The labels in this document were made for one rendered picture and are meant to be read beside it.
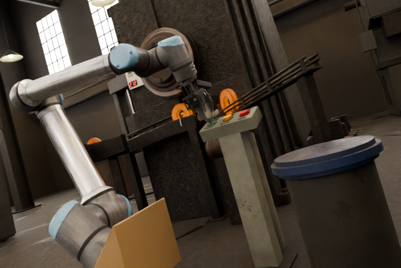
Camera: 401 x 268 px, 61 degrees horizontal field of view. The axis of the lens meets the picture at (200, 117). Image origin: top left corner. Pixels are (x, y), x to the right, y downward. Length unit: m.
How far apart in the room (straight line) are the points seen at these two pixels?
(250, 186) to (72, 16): 11.51
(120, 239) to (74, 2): 11.62
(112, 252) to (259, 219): 0.56
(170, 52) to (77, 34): 11.03
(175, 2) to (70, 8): 10.18
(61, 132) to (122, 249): 0.65
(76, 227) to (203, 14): 1.64
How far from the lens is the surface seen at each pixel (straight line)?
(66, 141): 1.57
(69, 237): 1.35
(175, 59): 1.30
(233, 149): 1.35
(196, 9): 2.47
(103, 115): 11.47
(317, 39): 8.24
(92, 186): 1.51
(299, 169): 0.95
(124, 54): 1.22
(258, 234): 1.41
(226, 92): 1.97
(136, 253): 1.21
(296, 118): 3.05
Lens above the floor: 0.57
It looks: 3 degrees up
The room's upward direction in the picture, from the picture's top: 16 degrees counter-clockwise
